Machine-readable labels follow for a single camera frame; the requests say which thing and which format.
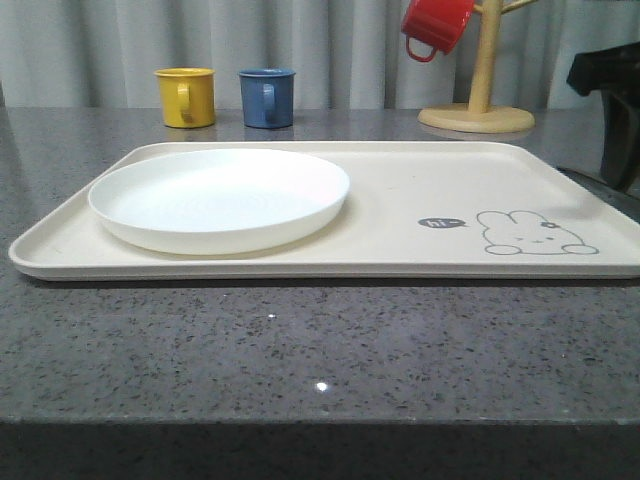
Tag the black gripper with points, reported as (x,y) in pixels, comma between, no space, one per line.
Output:
(613,69)

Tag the white round plate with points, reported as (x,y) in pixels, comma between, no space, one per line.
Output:
(220,201)

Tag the silver metal fork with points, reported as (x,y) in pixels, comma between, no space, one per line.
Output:
(580,177)

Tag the wooden mug tree stand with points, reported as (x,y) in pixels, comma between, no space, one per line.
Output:
(478,115)

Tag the cream rabbit serving tray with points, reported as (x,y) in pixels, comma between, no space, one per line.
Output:
(414,209)

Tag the red enamel mug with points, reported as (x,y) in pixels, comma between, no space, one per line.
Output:
(436,23)

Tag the blue enamel mug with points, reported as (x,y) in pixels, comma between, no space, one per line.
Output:
(267,97)

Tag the yellow enamel mug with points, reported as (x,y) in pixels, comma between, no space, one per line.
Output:
(187,96)

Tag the grey pleated curtain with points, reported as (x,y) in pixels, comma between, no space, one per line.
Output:
(345,54)

